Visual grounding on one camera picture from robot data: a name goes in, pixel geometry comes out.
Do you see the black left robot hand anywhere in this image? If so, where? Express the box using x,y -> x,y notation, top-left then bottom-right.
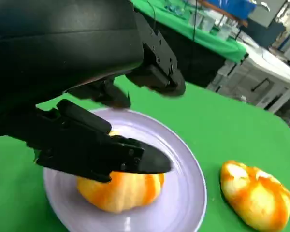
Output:
0,0 -> 186,182

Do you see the orange and white bread roll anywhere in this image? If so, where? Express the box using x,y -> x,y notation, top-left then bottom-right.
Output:
76,131 -> 165,214
219,160 -> 290,232

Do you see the clear plastic container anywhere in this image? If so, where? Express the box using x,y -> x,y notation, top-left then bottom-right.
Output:
189,9 -> 215,31

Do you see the green cloth on workshop table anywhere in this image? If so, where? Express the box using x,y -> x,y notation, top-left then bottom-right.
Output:
131,0 -> 247,64

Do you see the blue panel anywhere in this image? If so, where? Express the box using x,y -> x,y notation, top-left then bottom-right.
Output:
203,0 -> 257,13

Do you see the lilac plate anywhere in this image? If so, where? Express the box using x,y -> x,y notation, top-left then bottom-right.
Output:
43,108 -> 208,232

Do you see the dark grey box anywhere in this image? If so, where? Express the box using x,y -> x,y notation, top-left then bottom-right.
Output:
247,0 -> 287,49

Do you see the thin black hanging cable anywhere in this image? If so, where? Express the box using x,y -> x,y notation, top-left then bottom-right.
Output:
192,0 -> 199,44

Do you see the white cabinet with black handles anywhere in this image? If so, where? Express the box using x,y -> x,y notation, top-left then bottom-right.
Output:
206,44 -> 290,114

